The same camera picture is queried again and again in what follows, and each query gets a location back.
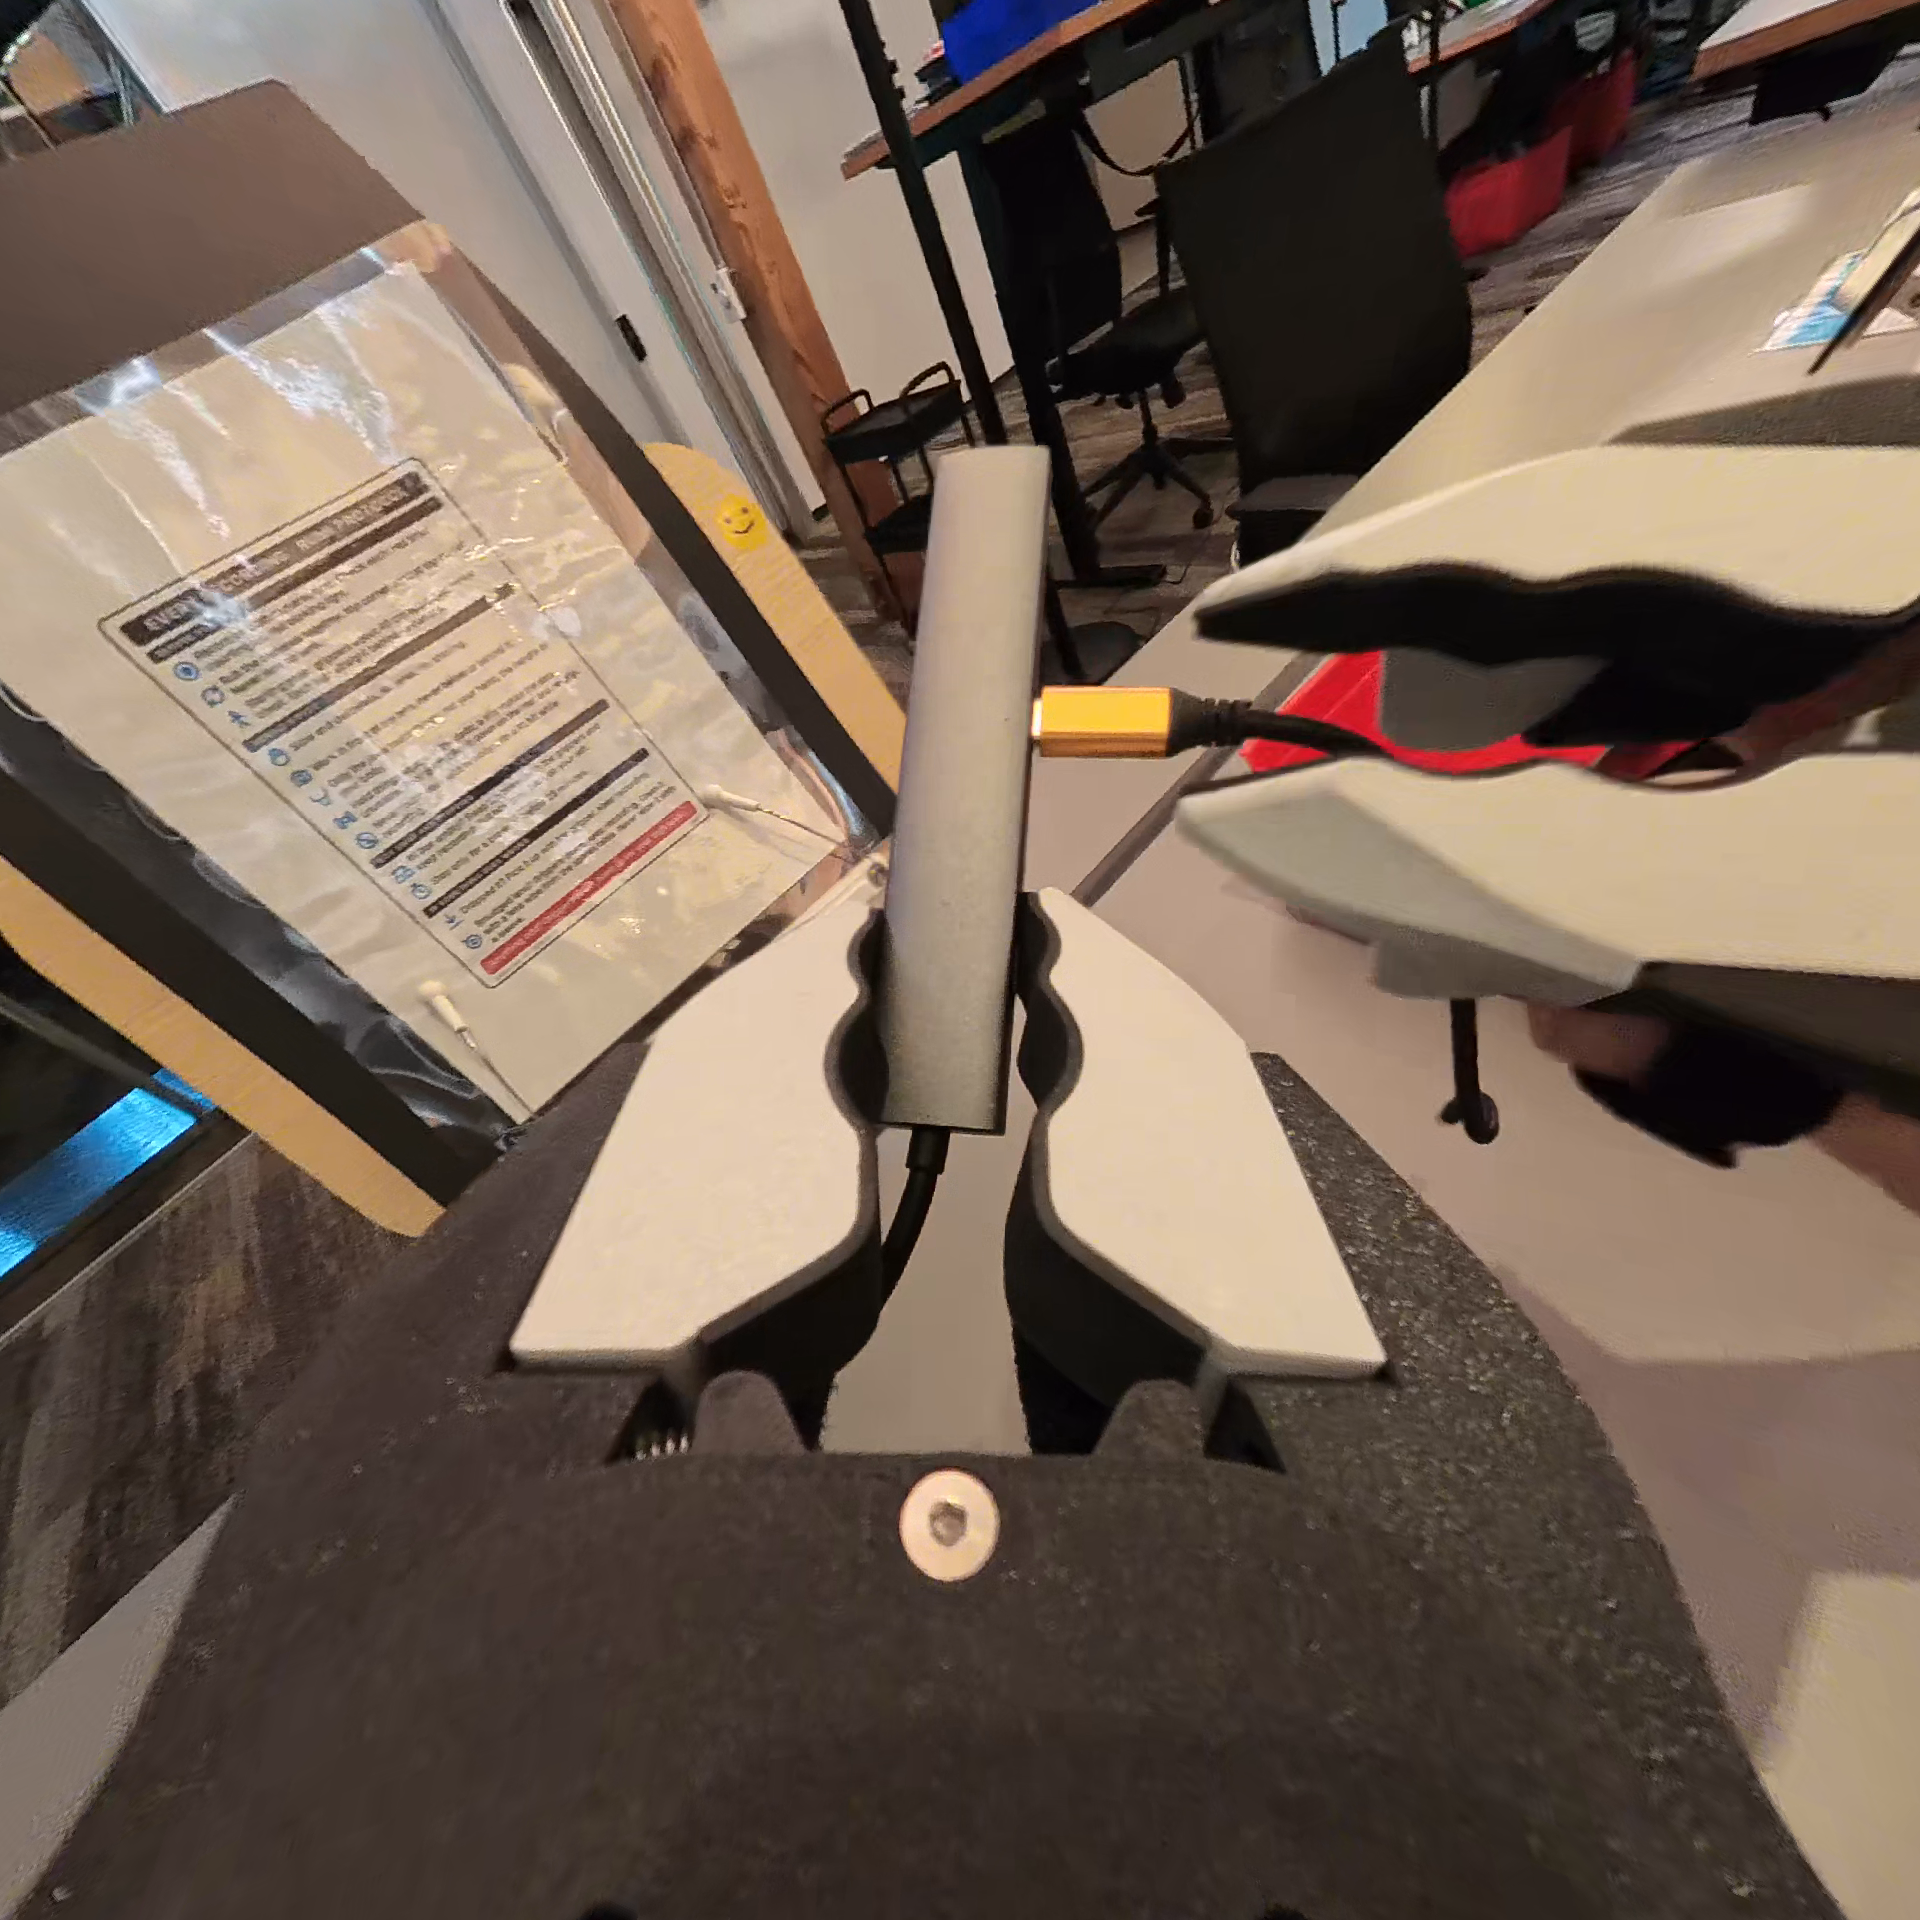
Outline blue white paper packet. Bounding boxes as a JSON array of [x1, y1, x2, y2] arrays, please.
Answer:
[[1758, 193, 1920, 378]]

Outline person's right hand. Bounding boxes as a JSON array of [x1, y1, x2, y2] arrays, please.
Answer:
[[1527, 1002, 1920, 1192]]

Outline red plastic box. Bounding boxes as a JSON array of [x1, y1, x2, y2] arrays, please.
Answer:
[[1242, 652, 1690, 784]]

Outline black mesh office chair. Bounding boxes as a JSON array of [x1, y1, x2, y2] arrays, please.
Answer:
[[1152, 54, 1482, 569]]

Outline red storage bin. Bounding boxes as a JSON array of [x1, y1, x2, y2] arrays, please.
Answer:
[[1446, 47, 1643, 260]]

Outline laminated instruction sheet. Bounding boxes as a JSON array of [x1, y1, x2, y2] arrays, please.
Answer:
[[96, 458, 706, 990]]

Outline black utility cart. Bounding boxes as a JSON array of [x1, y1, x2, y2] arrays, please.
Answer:
[[822, 360, 981, 609]]

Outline black swivel chair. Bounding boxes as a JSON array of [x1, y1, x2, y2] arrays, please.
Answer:
[[1045, 287, 1221, 530]]

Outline orange plug usb-c cable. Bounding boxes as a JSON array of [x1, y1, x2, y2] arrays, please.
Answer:
[[1031, 687, 1403, 764]]

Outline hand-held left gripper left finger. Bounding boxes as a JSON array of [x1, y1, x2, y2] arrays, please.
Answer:
[[511, 897, 889, 1375]]

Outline black hanging cord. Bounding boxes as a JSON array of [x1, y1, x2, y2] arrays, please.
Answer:
[[1441, 998, 1505, 1146]]

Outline black stand pole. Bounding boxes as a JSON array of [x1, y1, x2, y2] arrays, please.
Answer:
[[837, 0, 1010, 452]]

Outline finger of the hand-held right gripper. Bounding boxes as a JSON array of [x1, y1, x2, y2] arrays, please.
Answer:
[[1197, 442, 1920, 753], [1176, 743, 1920, 1009]]

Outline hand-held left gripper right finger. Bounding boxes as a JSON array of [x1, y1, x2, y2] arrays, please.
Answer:
[[1006, 888, 1389, 1384]]

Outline wooden top desk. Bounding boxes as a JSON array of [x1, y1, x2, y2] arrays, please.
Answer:
[[840, 0, 1361, 676]]

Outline wooden post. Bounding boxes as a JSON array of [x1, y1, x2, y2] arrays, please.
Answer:
[[607, 0, 904, 609]]

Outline grey usb hub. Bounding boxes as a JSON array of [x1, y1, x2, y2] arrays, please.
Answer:
[[874, 443, 1055, 1321]]

